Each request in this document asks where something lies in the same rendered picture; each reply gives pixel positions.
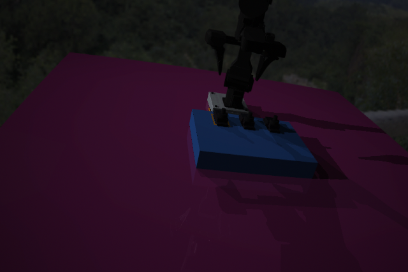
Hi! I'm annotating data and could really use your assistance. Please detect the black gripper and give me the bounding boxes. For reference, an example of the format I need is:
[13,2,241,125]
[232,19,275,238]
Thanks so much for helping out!
[205,11,287,81]

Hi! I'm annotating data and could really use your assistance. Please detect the black micro servo with orange cable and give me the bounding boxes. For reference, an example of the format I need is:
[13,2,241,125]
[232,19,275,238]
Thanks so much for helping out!
[214,108,228,127]

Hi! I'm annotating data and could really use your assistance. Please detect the blue rectangular block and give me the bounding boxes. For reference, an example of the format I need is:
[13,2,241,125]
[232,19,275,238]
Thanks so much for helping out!
[189,109,318,179]

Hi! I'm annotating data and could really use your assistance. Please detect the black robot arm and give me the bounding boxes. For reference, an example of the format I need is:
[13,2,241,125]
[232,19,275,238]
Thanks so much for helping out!
[222,0,275,109]

